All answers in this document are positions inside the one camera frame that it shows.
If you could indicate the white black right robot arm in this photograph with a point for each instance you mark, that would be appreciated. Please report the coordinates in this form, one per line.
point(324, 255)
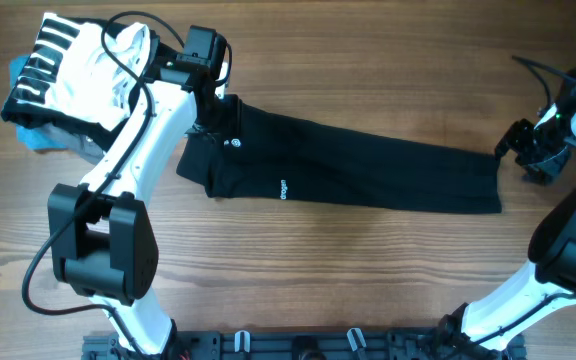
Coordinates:
point(546, 282)

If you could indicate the black folded garment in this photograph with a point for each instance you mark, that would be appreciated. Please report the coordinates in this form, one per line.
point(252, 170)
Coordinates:
point(31, 118)

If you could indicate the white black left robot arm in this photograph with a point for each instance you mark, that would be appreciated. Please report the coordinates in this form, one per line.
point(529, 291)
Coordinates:
point(101, 237)

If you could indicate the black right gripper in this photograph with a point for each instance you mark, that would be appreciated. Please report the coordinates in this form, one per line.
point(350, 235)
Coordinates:
point(511, 144)

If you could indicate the blue folded garment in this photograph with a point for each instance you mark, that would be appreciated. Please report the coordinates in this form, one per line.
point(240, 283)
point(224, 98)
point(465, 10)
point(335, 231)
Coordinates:
point(37, 139)

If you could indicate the black t-shirt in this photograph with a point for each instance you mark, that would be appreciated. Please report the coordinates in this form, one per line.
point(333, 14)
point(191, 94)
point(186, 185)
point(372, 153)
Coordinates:
point(267, 155)

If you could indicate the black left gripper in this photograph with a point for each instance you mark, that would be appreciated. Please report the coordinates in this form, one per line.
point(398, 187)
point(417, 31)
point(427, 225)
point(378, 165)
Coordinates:
point(203, 129)

